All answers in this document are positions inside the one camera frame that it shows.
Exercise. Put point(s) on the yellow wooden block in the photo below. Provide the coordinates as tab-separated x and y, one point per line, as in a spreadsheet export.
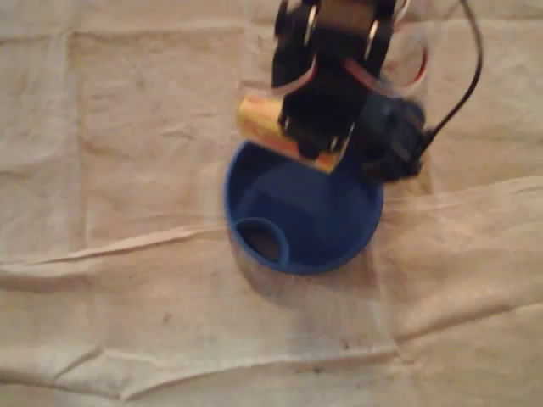
259	118

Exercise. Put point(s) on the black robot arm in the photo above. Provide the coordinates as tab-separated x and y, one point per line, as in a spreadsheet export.
339	29

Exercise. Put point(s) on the blue round plastic bowl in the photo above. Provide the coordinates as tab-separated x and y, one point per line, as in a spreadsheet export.
314	224

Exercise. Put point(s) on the beige wrinkled cloth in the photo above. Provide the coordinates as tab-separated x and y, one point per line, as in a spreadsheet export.
127	212

